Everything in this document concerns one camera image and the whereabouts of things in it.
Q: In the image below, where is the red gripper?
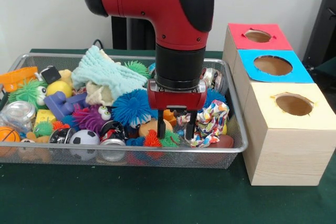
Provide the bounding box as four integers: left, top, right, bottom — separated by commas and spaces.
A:
146, 79, 208, 142

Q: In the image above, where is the shallow clear mesh bin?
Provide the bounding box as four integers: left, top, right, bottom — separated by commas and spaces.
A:
0, 52, 249, 169

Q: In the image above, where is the large blue spiky ball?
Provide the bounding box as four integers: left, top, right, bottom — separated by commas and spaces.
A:
112, 89, 160, 127

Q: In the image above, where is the small blue spiky ball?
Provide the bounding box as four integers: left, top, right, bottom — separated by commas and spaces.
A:
203, 89, 227, 109

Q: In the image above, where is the brown toy football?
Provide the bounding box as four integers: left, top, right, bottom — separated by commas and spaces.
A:
217, 134, 234, 148

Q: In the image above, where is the light blue knitted cloth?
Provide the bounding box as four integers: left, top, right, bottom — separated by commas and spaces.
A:
71, 45, 148, 96

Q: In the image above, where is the black and white soccer ball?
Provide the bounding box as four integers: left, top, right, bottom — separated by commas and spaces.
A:
69, 129, 101, 161

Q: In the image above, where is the purple plastic block toy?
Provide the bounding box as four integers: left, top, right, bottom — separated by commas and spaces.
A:
44, 90, 91, 121

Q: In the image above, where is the green spiky toy with eyes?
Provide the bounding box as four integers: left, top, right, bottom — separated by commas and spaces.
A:
7, 79, 48, 106

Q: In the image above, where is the dark green side table cloth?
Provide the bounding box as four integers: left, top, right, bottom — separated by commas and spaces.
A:
313, 56, 336, 78

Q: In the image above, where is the orange plastic toy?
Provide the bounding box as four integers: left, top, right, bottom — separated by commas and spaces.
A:
0, 66, 39, 92

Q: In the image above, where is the orange toy basketball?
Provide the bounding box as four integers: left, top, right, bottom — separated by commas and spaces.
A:
0, 126, 22, 156

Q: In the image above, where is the black panel stand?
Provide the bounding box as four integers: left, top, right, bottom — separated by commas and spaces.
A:
301, 0, 336, 65

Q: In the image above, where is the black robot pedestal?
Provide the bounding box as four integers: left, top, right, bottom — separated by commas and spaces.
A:
111, 15, 158, 51

